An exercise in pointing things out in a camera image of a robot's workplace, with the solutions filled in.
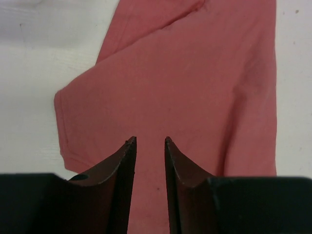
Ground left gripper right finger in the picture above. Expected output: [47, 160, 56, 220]
[164, 137, 218, 234]

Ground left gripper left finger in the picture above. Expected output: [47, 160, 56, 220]
[69, 136, 137, 234]

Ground pink t shirt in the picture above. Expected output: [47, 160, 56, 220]
[54, 0, 277, 234]

